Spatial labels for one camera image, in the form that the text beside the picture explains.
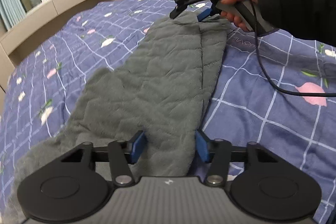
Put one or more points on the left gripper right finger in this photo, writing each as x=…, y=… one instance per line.
x=217, y=153

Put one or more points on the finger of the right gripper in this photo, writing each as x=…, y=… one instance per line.
x=177, y=11
x=206, y=13

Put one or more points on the grey fleece pants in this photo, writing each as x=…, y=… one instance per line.
x=163, y=88

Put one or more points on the beige window ledge cabinet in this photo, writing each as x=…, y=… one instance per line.
x=38, y=25

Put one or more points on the black jacket sleeve forearm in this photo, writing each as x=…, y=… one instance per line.
x=304, y=19

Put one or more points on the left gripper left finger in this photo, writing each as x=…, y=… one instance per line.
x=123, y=153

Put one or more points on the teal curtain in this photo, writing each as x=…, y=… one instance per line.
x=12, y=12

